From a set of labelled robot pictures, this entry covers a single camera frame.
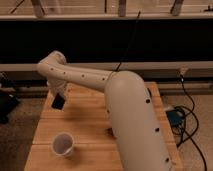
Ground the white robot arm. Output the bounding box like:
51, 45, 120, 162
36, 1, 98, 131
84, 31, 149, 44
37, 51, 175, 171

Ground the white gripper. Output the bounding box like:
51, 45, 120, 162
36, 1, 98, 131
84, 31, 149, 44
47, 79, 67, 99

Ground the black eraser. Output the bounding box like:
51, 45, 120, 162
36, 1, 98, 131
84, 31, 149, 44
51, 93, 65, 110

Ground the black hanging cable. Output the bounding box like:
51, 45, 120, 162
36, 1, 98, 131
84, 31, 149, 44
114, 10, 142, 73

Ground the blue power adapter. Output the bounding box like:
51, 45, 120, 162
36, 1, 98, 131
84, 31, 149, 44
166, 110, 183, 127

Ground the black object at left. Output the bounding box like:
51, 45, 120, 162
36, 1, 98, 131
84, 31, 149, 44
0, 72, 20, 125

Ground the black floor cable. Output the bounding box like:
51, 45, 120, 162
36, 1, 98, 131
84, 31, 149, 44
172, 74, 208, 171

